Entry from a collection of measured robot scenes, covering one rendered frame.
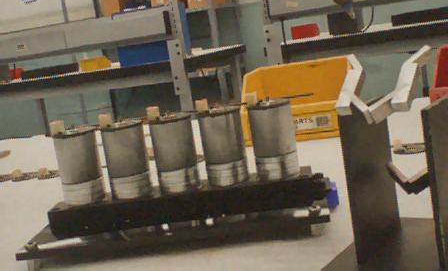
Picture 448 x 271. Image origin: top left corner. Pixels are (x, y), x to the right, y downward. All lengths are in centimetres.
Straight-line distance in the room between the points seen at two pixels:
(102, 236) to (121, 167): 4
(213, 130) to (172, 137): 2
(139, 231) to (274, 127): 9
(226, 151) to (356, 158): 11
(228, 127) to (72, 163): 9
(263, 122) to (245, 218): 5
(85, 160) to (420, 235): 18
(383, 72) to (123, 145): 444
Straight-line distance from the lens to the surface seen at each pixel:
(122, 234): 36
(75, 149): 38
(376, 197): 30
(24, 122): 620
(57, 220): 39
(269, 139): 37
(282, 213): 34
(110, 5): 508
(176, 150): 37
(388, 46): 267
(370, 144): 30
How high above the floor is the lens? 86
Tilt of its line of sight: 8 degrees down
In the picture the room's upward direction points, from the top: 9 degrees counter-clockwise
